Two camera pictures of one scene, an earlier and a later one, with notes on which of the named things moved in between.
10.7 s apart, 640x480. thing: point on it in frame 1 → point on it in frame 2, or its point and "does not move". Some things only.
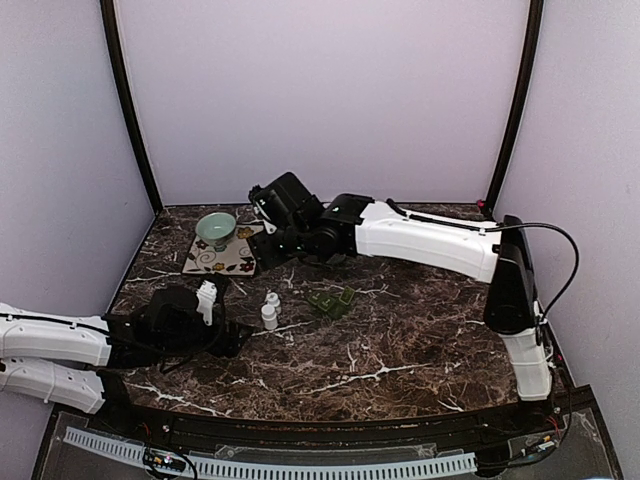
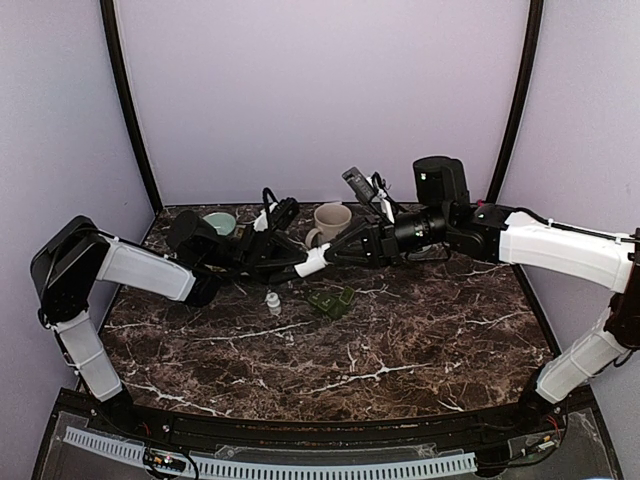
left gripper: (232, 346) → (266, 251)
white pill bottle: (272, 298) does not move
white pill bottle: (270, 317) → (315, 262)
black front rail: (249, 429) does not move
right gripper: (265, 255) → (381, 245)
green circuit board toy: (334, 307) does not move
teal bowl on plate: (216, 229) does not move
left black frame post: (127, 96) does not move
